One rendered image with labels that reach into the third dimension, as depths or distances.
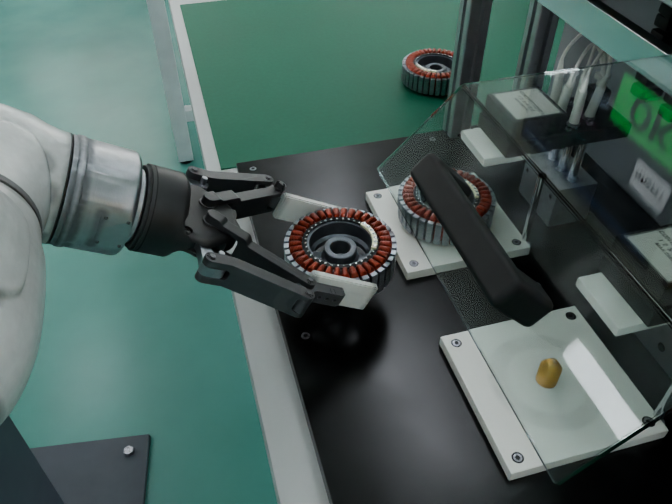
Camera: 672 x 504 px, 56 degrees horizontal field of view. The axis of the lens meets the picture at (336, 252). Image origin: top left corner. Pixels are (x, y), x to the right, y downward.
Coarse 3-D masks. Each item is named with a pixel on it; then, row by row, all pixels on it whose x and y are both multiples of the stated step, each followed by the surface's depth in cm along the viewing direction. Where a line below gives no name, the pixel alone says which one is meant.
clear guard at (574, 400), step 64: (640, 64) 43; (448, 128) 40; (512, 128) 37; (576, 128) 37; (640, 128) 37; (512, 192) 35; (576, 192) 32; (640, 192) 32; (448, 256) 36; (512, 256) 33; (576, 256) 30; (640, 256) 29; (512, 320) 31; (576, 320) 29; (640, 320) 27; (512, 384) 30; (576, 384) 28; (640, 384) 26; (576, 448) 27
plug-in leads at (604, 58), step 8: (576, 40) 67; (568, 48) 67; (592, 48) 67; (584, 56) 65; (592, 56) 67; (600, 56) 64; (608, 56) 67; (560, 64) 68; (576, 64) 66; (592, 64) 64
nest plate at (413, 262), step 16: (368, 192) 79; (384, 192) 79; (384, 208) 77; (400, 224) 74; (400, 240) 72; (416, 240) 72; (400, 256) 70; (416, 256) 70; (416, 272) 69; (432, 272) 70
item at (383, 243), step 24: (312, 216) 65; (336, 216) 65; (360, 216) 65; (288, 240) 62; (312, 240) 64; (336, 240) 64; (360, 240) 65; (384, 240) 62; (312, 264) 59; (336, 264) 60; (360, 264) 60; (384, 264) 60
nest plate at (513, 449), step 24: (456, 336) 62; (456, 360) 60; (480, 360) 60; (480, 384) 58; (480, 408) 56; (504, 408) 56; (504, 432) 54; (648, 432) 54; (504, 456) 52; (528, 456) 52
